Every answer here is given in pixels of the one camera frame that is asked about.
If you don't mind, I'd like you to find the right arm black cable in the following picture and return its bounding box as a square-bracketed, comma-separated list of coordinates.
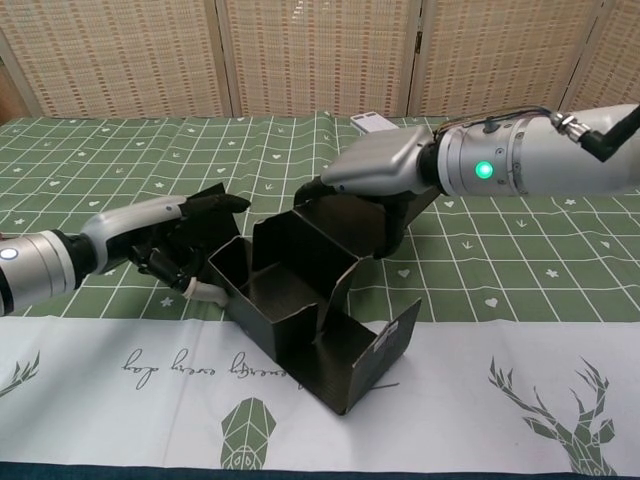
[549, 107, 640, 164]

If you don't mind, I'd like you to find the white folding stand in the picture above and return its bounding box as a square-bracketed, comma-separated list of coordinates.
[349, 112, 401, 135]

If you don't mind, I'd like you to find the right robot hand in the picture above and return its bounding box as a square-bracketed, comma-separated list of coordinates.
[292, 125, 434, 260]

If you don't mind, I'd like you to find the green checked tablecloth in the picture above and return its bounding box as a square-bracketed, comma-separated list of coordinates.
[0, 110, 640, 474]

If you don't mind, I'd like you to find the bamboo folding screen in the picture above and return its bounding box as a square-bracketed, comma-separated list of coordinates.
[0, 0, 640, 121]

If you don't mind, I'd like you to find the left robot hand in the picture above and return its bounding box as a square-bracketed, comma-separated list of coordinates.
[79, 194, 251, 306]

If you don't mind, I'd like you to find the black foldable cardboard box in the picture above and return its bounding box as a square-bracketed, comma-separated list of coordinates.
[187, 182, 441, 416]

